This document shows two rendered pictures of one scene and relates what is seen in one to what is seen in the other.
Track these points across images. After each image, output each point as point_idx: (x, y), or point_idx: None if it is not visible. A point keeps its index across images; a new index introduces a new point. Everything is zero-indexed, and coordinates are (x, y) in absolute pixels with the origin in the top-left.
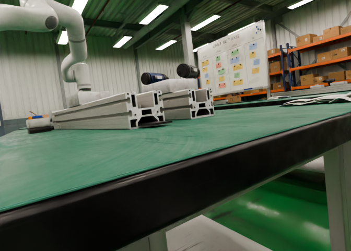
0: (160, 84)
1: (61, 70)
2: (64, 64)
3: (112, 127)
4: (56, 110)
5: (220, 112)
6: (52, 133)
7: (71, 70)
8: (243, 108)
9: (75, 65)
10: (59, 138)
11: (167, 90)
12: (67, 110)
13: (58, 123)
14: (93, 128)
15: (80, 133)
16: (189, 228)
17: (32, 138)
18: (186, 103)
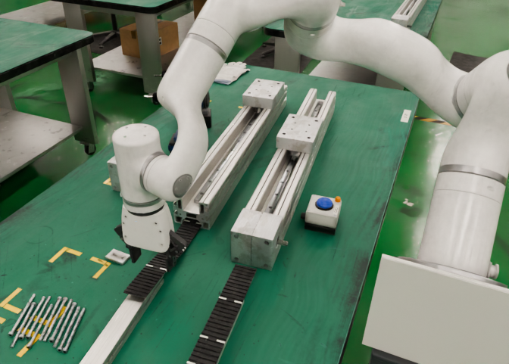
0: (281, 89)
1: (201, 161)
2: (207, 134)
3: (329, 121)
4: (273, 214)
5: (233, 104)
6: (338, 169)
7: (164, 156)
8: None
9: (159, 137)
10: (363, 127)
11: (283, 91)
12: (308, 160)
13: (293, 209)
14: (323, 138)
15: (345, 130)
16: None
17: (365, 155)
18: (285, 95)
